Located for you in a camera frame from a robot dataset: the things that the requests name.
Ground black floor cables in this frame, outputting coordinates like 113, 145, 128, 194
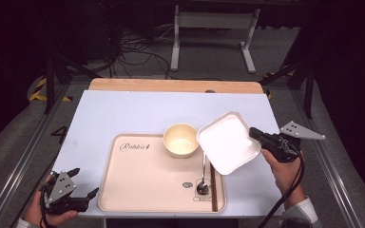
112, 23, 179, 80

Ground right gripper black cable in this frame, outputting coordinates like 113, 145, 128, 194
257, 139, 306, 228

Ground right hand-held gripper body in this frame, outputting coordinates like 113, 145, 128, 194
259, 121, 327, 163

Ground person's right hand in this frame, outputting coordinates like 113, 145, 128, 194
260, 147, 307, 204

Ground cream bowl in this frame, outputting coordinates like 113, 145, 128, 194
163, 123, 201, 159

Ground pink tray with rabbit print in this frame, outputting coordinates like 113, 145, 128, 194
97, 132, 227, 214

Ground white square plate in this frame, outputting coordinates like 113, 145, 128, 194
196, 110, 262, 176

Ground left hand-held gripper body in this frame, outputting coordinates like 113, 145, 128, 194
39, 170, 90, 215

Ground aluminium frame rail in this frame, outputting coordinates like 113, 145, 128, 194
0, 83, 74, 228
288, 88, 365, 228

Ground person's left hand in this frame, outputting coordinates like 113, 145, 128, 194
23, 189, 79, 228

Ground black tripod stand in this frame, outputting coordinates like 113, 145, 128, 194
259, 60, 316, 120
42, 53, 103, 115

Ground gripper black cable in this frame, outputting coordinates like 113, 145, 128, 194
38, 186, 57, 228
257, 139, 306, 228

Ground white metal stand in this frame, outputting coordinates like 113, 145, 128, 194
169, 4, 261, 74

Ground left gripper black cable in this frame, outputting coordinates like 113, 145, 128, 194
38, 186, 57, 228

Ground brown chopstick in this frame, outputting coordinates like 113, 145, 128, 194
211, 167, 220, 213
209, 165, 218, 213

